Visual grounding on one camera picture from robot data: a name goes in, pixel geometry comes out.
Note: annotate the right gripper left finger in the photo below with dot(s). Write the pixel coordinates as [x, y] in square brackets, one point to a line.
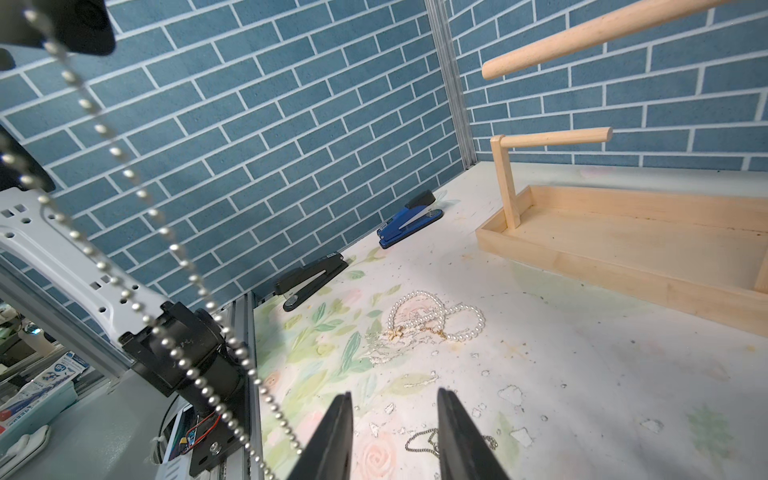
[328, 454]

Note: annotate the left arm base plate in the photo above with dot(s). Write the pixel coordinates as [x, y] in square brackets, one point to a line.
[204, 439]

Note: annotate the black stapler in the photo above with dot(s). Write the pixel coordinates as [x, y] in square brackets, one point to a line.
[299, 284]

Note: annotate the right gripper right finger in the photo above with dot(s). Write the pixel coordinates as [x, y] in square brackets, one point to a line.
[464, 454]

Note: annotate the blue stapler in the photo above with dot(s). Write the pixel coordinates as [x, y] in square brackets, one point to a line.
[417, 214]

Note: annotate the floral table mat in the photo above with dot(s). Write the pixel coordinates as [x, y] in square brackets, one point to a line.
[570, 380]

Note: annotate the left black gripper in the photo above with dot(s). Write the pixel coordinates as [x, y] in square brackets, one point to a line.
[59, 28]

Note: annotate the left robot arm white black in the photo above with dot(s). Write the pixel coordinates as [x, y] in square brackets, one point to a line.
[175, 349]

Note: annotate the wooden jewelry display stand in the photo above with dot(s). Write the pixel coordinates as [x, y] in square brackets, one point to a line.
[630, 143]

